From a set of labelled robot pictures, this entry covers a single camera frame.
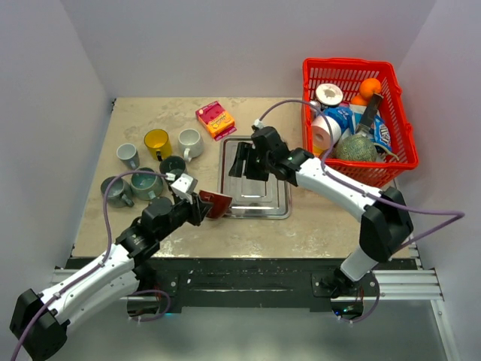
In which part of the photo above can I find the dark red mug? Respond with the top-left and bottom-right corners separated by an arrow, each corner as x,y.
199,190 -> 232,220

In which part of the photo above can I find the dark grey mug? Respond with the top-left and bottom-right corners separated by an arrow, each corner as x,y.
159,156 -> 186,176

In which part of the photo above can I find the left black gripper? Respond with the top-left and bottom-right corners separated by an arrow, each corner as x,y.
156,191 -> 213,241

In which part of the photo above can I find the metal tray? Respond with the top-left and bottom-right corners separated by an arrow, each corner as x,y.
217,136 -> 292,219

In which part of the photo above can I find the orange fruit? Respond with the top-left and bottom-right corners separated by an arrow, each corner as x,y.
350,94 -> 369,106
358,78 -> 382,100

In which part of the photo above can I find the white tape roll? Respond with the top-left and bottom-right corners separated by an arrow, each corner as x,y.
315,83 -> 343,108

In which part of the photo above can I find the yellow mug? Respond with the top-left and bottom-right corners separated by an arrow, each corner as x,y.
144,129 -> 172,162

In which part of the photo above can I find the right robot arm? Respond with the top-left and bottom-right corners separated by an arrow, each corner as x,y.
228,126 -> 413,298

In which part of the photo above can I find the red plastic basket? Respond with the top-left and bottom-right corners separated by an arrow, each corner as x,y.
302,58 -> 419,188

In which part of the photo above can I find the pink white toilet roll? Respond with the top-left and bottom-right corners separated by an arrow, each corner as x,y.
311,115 -> 342,150

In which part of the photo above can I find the green patterned ball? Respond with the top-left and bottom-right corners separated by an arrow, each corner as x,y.
335,134 -> 377,162

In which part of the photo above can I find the grey green mug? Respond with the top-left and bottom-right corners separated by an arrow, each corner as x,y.
101,176 -> 135,208

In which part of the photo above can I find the silver can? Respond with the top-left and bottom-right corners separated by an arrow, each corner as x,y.
310,100 -> 322,120

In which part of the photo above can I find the teal green mug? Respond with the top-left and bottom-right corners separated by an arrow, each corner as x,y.
131,167 -> 164,201

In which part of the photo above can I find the brown handled tool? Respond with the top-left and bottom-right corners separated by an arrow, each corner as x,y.
355,93 -> 383,134

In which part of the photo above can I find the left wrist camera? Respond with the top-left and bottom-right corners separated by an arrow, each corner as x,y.
165,172 -> 198,205

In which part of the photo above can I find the pink orange snack box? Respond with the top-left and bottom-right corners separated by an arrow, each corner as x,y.
195,101 -> 237,141

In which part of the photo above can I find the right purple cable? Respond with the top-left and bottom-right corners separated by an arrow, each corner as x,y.
254,99 -> 466,324

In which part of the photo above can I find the blue snack bag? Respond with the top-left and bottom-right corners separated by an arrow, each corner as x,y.
370,115 -> 392,153

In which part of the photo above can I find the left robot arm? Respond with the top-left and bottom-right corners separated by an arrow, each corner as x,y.
10,193 -> 213,360

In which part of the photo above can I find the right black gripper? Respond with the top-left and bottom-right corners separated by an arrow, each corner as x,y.
229,142 -> 274,182

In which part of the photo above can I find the black base frame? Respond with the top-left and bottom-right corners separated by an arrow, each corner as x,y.
135,258 -> 414,313

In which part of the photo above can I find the grey blue mug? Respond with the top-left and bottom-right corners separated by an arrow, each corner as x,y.
116,143 -> 140,170

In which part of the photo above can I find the white speckled mug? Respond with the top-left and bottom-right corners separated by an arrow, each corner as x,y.
178,129 -> 204,162

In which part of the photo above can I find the blue white packet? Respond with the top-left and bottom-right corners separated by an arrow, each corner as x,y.
318,107 -> 355,138

